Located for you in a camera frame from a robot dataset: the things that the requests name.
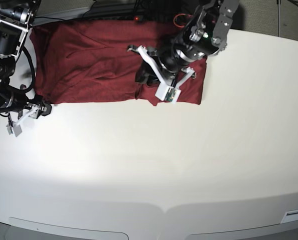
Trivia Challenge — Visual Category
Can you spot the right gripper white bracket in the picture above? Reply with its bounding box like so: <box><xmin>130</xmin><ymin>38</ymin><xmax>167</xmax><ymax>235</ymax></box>
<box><xmin>6</xmin><ymin>94</ymin><xmax>52</xmax><ymax>126</ymax></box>

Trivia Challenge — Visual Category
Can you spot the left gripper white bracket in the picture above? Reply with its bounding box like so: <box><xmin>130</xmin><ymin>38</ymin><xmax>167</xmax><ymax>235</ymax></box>
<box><xmin>127</xmin><ymin>44</ymin><xmax>197</xmax><ymax>102</ymax></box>

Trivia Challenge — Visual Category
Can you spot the dark red long-sleeve shirt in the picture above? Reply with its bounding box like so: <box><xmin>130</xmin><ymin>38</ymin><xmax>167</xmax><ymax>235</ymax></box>
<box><xmin>29</xmin><ymin>20</ymin><xmax>208</xmax><ymax>106</ymax></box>

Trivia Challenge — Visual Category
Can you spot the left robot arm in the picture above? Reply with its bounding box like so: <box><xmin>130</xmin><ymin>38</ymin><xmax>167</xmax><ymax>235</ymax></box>
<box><xmin>127</xmin><ymin>0</ymin><xmax>240</xmax><ymax>104</ymax></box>

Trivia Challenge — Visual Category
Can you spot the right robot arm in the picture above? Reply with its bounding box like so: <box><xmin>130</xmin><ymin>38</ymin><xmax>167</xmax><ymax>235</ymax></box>
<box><xmin>0</xmin><ymin>0</ymin><xmax>52</xmax><ymax>137</ymax></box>

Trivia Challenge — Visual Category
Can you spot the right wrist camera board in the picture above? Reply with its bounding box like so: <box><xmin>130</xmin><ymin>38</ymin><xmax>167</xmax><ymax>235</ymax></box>
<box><xmin>6</xmin><ymin>124</ymin><xmax>22</xmax><ymax>137</ymax></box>

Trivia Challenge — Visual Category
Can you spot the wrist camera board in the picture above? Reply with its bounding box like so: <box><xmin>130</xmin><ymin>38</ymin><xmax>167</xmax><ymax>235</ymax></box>
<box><xmin>164</xmin><ymin>88</ymin><xmax>182</xmax><ymax>104</ymax></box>
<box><xmin>6</xmin><ymin>124</ymin><xmax>22</xmax><ymax>137</ymax></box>

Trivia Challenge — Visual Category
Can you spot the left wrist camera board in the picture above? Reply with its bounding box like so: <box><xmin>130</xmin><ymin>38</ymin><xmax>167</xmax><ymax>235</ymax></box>
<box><xmin>164</xmin><ymin>88</ymin><xmax>182</xmax><ymax>104</ymax></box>

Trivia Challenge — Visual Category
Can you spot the white power strip red switch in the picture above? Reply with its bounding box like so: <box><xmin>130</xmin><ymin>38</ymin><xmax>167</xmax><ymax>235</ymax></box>
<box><xmin>86</xmin><ymin>15</ymin><xmax>145</xmax><ymax>23</ymax></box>

